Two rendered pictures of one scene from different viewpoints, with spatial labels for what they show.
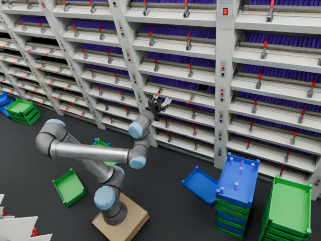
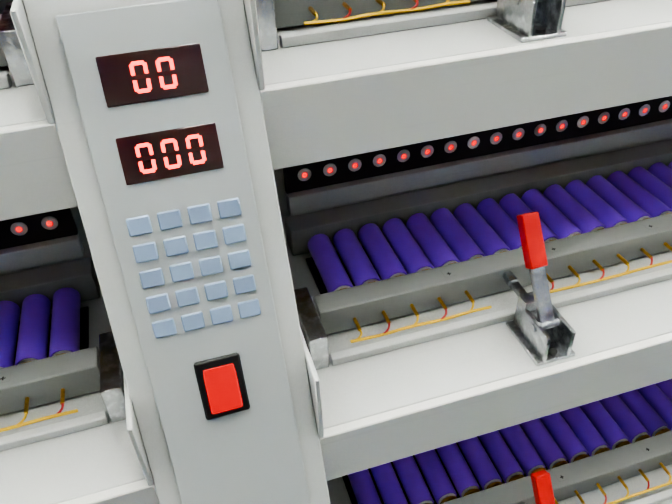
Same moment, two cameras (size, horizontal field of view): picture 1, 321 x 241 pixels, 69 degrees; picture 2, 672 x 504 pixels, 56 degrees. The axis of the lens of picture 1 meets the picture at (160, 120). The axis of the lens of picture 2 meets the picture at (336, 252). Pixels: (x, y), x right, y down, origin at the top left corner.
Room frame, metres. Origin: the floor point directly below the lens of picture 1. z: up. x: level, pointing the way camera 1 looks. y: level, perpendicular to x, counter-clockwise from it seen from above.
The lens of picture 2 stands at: (0.92, -0.24, 1.53)
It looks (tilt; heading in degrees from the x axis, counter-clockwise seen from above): 18 degrees down; 311
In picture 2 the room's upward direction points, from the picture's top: 8 degrees counter-clockwise
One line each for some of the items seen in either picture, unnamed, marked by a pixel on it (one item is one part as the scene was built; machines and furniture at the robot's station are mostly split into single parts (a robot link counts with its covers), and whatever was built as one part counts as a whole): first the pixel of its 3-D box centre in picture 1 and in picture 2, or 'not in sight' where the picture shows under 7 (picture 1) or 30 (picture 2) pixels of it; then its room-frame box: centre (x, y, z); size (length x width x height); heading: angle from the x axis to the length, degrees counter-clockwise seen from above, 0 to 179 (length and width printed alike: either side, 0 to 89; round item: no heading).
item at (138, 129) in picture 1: (139, 126); not in sight; (1.01, 0.13, 0.87); 0.12 x 0.09 x 0.10; 143
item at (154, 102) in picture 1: (153, 108); not in sight; (1.14, 0.03, 0.87); 0.12 x 0.08 x 0.09; 143
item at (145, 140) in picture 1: (141, 141); not in sight; (0.99, 0.14, 0.76); 0.12 x 0.09 x 0.12; 167
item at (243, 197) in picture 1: (238, 178); not in sight; (0.74, -0.40, 0.52); 0.30 x 0.20 x 0.08; 147
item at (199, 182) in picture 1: (203, 185); not in sight; (1.01, -0.24, 0.04); 0.30 x 0.20 x 0.08; 37
